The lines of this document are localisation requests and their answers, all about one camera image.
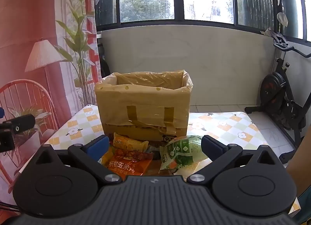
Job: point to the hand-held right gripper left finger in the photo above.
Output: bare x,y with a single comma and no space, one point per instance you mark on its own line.
98,145

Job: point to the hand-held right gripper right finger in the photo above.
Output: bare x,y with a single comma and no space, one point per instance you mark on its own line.
211,147

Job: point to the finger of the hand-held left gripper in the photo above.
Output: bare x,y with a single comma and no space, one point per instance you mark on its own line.
21,123
1,113

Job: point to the light green snack packet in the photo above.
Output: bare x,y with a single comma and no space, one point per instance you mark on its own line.
181,153

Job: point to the red-orange chip packet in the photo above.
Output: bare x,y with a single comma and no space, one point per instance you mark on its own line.
131,166

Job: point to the brown cardboard box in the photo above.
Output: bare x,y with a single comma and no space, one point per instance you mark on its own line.
145,132

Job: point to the yellow snack packet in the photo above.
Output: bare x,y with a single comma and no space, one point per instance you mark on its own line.
107,155

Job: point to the floral checkered tablecloth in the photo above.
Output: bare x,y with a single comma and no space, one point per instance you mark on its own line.
230,127

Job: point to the small orange snack packet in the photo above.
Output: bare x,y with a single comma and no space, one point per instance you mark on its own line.
128,143

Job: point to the grey washing machine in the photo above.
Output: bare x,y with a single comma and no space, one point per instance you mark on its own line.
105,68

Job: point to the black exercise bike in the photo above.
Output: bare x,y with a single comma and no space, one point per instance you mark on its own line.
274,93

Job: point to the brown cardboard sheet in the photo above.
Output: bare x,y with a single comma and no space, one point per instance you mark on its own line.
300,161

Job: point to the printed backdrop cloth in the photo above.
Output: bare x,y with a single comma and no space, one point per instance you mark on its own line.
29,21

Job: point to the crumpled beige cloth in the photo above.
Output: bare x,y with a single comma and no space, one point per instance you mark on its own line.
268,32

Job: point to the white round bag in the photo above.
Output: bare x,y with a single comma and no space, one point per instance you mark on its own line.
281,18

